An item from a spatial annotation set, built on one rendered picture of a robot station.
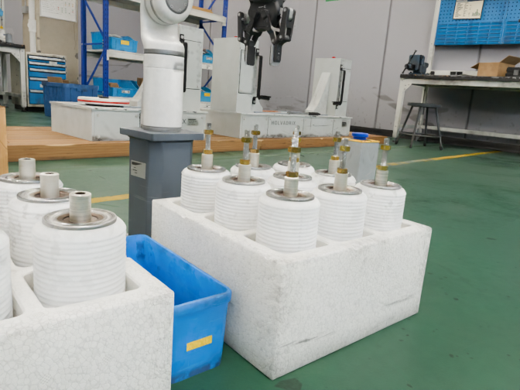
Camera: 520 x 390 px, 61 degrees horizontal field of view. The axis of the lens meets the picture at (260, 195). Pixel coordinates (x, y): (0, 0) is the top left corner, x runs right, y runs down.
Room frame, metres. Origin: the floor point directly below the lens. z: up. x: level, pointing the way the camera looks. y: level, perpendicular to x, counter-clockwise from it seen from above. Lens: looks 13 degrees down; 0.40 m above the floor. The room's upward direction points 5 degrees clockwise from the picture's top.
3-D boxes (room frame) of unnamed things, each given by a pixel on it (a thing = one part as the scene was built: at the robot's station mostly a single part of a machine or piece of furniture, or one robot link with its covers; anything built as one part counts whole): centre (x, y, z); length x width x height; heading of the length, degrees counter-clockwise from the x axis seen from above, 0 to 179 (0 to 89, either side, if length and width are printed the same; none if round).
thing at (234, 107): (4.01, -0.12, 0.45); 1.51 x 0.57 x 0.74; 137
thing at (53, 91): (4.90, 2.15, 0.19); 0.50 x 0.41 x 0.37; 52
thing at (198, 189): (0.85, 0.11, 0.16); 0.10 x 0.10 x 0.18
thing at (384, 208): (0.82, -0.23, 0.16); 0.10 x 0.10 x 0.18
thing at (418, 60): (5.03, -1.59, 0.87); 0.41 x 0.17 x 0.25; 137
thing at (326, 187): (0.74, -0.14, 0.25); 0.08 x 0.08 x 0.01
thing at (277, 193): (0.67, -0.05, 0.25); 0.08 x 0.08 x 0.01
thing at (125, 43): (5.65, 1.93, 0.90); 0.50 x 0.38 x 0.21; 49
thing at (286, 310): (0.83, -0.06, 0.09); 0.39 x 0.39 x 0.18; 41
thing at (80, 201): (0.46, 0.19, 0.26); 0.02 x 0.02 x 0.03
